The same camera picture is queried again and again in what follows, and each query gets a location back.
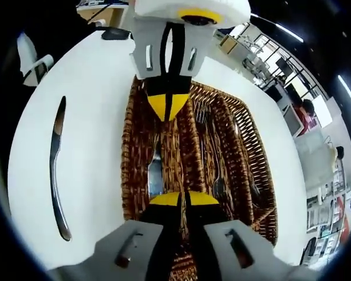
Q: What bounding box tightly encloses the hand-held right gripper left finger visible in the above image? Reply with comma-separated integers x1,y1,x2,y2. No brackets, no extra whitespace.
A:
48,191,183,281

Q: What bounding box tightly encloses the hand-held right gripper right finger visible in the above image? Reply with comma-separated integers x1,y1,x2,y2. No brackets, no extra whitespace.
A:
185,191,311,281

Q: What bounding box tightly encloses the silver metal fork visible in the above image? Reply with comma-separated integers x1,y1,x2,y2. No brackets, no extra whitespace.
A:
196,102,223,182
194,101,226,198

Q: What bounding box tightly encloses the silver metal spoon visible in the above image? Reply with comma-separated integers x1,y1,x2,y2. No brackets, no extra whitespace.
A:
245,172,266,203

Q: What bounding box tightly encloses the silver metal knife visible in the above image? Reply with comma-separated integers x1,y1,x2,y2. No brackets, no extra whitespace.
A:
147,137,166,197
49,95,73,242

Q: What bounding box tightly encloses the brown wicker storage slots basket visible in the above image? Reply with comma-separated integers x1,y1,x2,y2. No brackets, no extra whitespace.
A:
121,76,278,281

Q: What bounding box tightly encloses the white storage shelving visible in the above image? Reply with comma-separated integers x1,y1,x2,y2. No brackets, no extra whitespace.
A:
305,163,351,255

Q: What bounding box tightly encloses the wooden cabinet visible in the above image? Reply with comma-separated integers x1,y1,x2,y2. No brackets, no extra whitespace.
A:
219,33,238,55

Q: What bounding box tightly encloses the black computer mouse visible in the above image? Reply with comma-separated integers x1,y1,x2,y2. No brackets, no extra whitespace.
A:
101,28,130,41

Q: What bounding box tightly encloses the black monitor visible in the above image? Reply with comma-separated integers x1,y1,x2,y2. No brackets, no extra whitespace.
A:
274,57,292,74

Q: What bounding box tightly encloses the ceiling light strip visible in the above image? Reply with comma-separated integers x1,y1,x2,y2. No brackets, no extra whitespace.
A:
276,23,304,42

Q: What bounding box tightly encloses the white office chair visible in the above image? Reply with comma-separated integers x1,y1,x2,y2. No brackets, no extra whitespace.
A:
16,31,55,87
282,102,305,138

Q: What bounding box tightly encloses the translucent white chair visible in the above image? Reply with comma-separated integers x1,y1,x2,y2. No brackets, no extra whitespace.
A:
294,128,334,182

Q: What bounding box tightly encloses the long curved ceiling light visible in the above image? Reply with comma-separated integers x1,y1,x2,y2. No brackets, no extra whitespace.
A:
338,74,351,102

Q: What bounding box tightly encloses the white wall screen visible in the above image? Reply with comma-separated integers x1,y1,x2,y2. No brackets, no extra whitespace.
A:
313,95,333,127

